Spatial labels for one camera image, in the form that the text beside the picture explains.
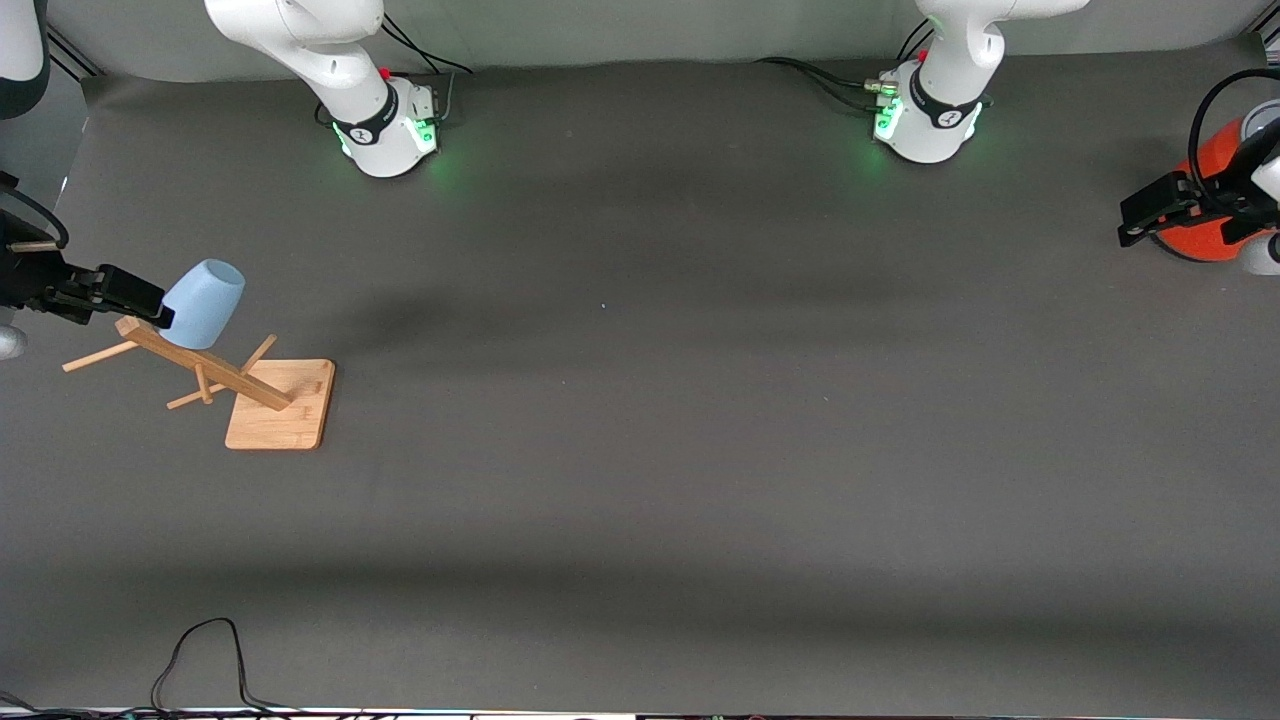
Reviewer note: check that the wooden cup rack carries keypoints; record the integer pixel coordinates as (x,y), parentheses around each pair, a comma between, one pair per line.
(285,410)

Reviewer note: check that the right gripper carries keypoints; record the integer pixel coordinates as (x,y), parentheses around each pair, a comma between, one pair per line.
(26,277)

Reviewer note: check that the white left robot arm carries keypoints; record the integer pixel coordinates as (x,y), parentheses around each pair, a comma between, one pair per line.
(940,110)

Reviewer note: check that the dark metal frame rail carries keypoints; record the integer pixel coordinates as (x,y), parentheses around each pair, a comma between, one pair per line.
(75,58)

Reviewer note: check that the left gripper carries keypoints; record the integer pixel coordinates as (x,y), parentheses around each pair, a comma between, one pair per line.
(1206,201)

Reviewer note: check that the light blue cup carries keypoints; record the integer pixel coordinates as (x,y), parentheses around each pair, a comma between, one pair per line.
(205,300)

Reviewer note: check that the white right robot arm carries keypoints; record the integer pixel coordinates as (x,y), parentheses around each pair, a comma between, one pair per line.
(330,60)

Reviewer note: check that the orange cylindrical can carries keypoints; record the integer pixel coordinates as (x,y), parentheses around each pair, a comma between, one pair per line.
(1215,245)

